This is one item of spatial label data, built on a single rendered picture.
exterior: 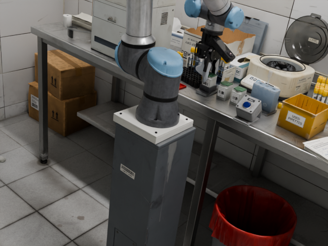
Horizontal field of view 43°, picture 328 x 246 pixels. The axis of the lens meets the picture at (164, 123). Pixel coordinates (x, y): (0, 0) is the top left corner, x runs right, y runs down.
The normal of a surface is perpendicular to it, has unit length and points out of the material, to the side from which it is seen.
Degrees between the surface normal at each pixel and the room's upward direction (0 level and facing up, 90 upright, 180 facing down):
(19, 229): 0
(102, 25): 90
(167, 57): 7
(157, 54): 7
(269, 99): 90
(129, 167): 90
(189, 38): 95
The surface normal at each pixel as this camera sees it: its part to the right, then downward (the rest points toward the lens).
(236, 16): 0.65, 0.43
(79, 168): 0.12, -0.88
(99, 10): -0.65, 0.29
